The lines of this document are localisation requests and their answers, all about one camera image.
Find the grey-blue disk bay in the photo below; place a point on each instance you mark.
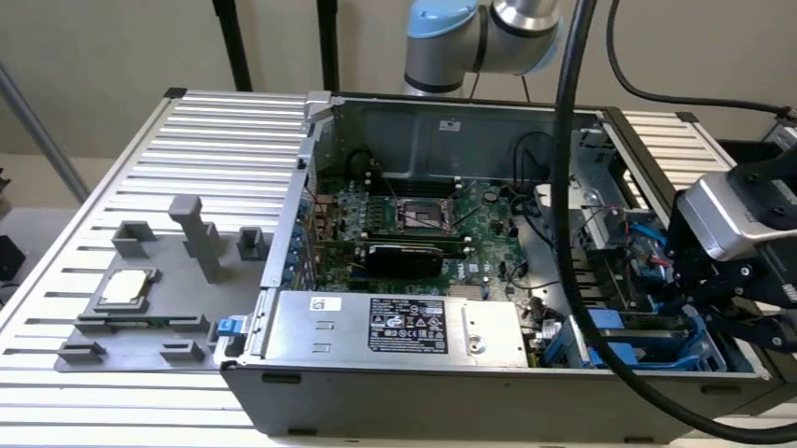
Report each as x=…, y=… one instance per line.
x=685, y=354

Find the black stand pole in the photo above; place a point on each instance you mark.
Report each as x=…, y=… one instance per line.
x=234, y=46
x=327, y=46

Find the open black PC case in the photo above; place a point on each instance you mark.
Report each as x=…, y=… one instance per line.
x=435, y=401

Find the hard disk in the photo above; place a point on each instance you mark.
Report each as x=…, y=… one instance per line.
x=654, y=326

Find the grey parts rack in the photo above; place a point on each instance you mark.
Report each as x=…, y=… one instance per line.
x=155, y=289

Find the black RAM slots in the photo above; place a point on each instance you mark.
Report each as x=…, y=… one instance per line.
x=414, y=184

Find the blue case latch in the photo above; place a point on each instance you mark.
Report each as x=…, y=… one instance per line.
x=228, y=326

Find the white case sticker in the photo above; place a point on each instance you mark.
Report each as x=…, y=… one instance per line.
x=449, y=125

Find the silver power supply unit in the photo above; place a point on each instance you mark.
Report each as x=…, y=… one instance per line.
x=348, y=336

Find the green motherboard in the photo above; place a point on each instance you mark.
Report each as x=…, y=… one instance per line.
x=486, y=242

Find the CPU socket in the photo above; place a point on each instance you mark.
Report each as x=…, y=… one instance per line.
x=423, y=215

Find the black block beside table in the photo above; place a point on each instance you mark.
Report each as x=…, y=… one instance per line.
x=746, y=151

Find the black graphics card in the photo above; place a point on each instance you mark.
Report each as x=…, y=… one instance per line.
x=405, y=261

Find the silver CPU chip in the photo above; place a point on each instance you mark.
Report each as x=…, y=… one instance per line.
x=127, y=285

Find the grey metal frame pole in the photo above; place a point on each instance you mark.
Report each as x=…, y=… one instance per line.
x=37, y=135

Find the aluminium profile frame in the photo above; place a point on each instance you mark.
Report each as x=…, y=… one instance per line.
x=781, y=133

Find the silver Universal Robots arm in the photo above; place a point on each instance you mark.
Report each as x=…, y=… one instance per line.
x=449, y=46

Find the small black box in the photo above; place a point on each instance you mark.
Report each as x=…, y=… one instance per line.
x=9, y=259

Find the grey metal drive cage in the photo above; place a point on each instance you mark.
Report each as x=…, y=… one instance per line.
x=598, y=186

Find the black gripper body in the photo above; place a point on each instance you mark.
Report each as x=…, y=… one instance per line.
x=781, y=275

